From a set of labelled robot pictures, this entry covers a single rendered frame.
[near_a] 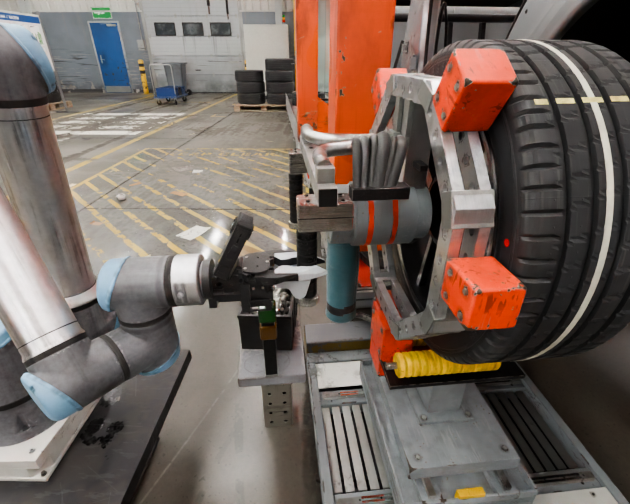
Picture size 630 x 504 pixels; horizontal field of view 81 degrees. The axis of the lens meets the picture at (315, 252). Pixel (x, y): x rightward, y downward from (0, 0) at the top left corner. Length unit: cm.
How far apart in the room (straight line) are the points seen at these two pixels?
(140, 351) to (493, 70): 69
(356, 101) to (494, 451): 105
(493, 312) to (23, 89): 87
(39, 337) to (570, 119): 83
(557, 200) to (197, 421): 130
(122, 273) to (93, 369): 16
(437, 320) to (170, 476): 102
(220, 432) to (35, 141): 104
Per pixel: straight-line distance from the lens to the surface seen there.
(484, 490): 123
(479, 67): 59
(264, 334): 87
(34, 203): 95
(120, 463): 111
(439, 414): 122
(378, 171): 57
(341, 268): 96
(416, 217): 78
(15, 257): 72
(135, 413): 119
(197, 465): 141
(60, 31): 1626
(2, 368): 107
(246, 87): 927
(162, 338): 72
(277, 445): 140
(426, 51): 211
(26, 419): 115
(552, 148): 61
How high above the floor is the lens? 115
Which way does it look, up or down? 28 degrees down
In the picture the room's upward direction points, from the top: straight up
